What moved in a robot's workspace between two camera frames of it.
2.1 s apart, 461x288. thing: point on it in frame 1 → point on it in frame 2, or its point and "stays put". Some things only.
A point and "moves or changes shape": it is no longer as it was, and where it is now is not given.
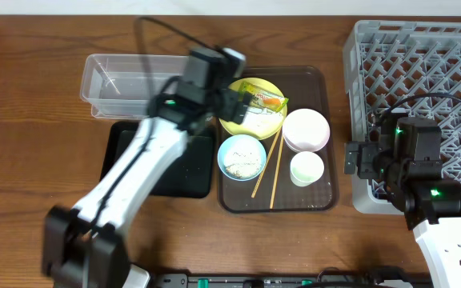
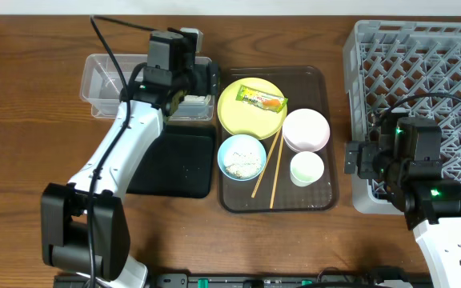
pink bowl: (306, 130) stays put
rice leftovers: (242, 162) stays put
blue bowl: (242, 158) stays put
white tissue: (261, 119) moves or changes shape
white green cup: (306, 168) stays put
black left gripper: (233, 106) → (214, 78)
